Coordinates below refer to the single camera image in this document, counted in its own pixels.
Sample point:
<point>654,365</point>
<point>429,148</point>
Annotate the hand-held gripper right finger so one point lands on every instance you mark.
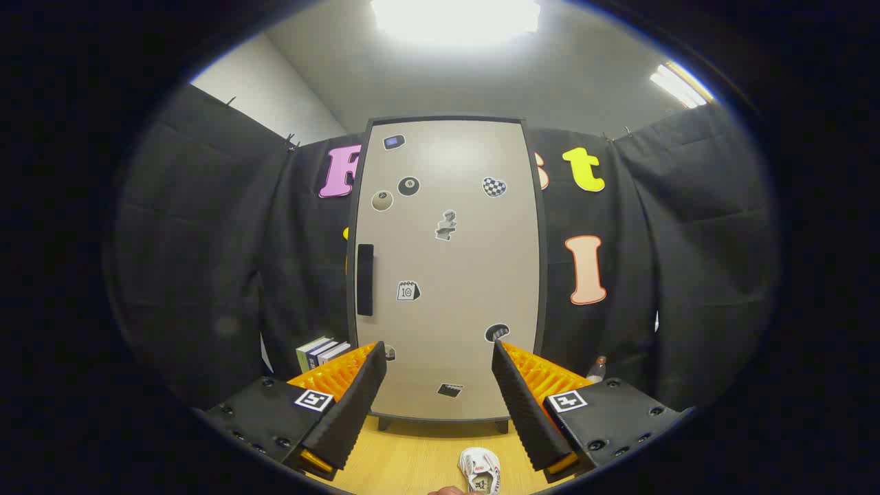
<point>526,405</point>

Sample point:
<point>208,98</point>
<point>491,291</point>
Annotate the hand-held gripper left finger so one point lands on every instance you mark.
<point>357,402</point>

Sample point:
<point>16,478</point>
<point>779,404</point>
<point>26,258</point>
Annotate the white canvas shoe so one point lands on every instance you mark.
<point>479,467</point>

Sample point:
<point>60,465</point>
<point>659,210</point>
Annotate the grey shoe cabinet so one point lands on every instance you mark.
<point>544,275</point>

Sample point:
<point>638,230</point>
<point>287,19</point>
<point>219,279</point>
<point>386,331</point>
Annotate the dark blue spine book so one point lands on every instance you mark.
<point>317,354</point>

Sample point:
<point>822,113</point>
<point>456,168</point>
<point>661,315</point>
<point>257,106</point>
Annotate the clear bottle red label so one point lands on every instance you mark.
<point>596,370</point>

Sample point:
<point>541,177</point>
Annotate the black backdrop cloth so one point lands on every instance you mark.
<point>206,240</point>

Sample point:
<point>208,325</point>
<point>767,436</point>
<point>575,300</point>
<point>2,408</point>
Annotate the narrow ceiling light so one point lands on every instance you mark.
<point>677,86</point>

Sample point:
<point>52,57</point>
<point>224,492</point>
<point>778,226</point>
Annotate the large ceiling light panel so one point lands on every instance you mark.
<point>454,17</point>

